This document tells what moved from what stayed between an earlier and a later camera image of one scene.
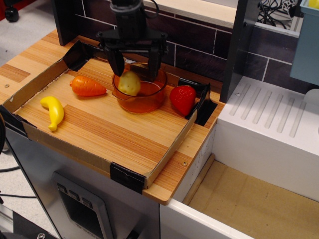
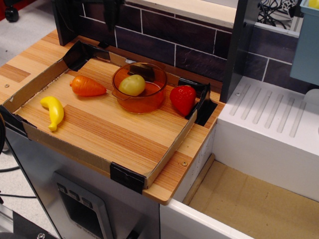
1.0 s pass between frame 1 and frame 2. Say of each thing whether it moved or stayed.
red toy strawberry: stayed
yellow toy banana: stayed
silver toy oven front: stayed
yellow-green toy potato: moved
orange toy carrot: stayed
